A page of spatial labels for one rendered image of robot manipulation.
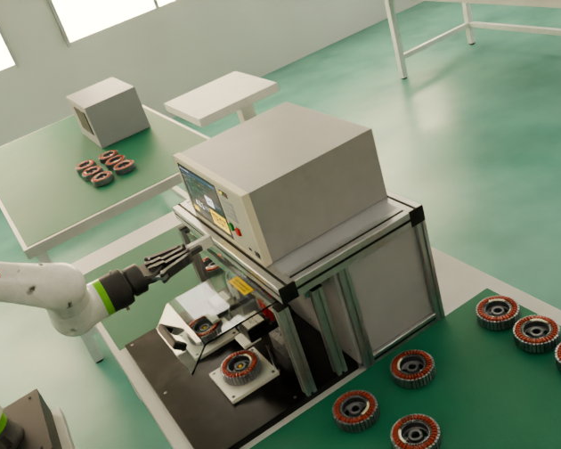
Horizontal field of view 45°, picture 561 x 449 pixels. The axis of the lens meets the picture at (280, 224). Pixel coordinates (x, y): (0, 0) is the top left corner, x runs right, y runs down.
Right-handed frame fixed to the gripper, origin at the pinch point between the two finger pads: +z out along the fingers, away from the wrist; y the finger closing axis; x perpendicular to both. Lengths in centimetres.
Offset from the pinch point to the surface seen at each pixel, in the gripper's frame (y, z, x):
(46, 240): -154, -27, -43
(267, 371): 8.5, 2.4, -39.7
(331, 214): 14.4, 31.1, -2.3
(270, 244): 14.4, 12.7, -1.2
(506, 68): -231, 338, -115
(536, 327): 49, 61, -40
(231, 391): 7.7, -8.7, -39.7
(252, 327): 6.6, 3.3, -25.8
